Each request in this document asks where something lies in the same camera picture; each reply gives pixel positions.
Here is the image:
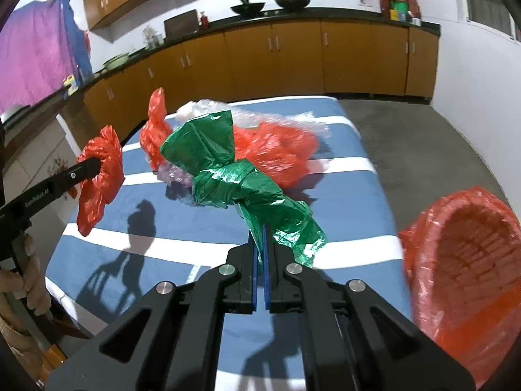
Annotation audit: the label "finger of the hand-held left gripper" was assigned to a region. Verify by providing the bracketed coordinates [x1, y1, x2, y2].
[28, 157, 102, 223]

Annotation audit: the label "red plastic bag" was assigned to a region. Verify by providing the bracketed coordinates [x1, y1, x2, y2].
[139, 87, 174, 172]
[76, 125, 125, 237]
[234, 122, 320, 190]

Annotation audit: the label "black countertop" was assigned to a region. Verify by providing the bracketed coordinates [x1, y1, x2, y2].
[92, 8, 442, 80]

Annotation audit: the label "clear plastic jar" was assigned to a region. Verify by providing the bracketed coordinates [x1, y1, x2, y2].
[142, 25, 165, 50]

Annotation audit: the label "orange base cabinets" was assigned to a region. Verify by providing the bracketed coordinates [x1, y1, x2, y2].
[81, 18, 441, 141]

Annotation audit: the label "purple hanging blanket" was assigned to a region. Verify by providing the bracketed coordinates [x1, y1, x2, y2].
[0, 0, 93, 110]

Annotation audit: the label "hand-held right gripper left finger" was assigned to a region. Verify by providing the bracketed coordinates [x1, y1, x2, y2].
[45, 231, 259, 391]

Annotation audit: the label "white floral cabinet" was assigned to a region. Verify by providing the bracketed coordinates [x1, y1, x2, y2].
[0, 114, 88, 221]

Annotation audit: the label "red bag lined basket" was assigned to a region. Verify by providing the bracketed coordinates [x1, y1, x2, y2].
[398, 186, 521, 389]

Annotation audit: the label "dark green plastic bag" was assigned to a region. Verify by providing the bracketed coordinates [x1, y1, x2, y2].
[160, 111, 327, 268]

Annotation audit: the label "window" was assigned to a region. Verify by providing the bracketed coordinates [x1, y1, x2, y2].
[462, 0, 521, 41]

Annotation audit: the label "yellow blue toy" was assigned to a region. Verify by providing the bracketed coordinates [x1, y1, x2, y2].
[61, 74, 80, 96]

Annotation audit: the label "dark brown board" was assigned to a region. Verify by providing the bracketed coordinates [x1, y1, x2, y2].
[164, 9, 200, 41]

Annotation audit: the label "clear plastic bag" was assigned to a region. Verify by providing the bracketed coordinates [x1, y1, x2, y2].
[177, 99, 331, 141]
[157, 162, 197, 206]

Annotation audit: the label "person's left hand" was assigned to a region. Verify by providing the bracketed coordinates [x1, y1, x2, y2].
[20, 235, 52, 315]

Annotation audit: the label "green rimmed bowl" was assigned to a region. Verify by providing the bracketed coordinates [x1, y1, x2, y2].
[102, 54, 131, 70]

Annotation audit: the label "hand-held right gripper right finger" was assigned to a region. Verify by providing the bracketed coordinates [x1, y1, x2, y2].
[263, 225, 476, 391]

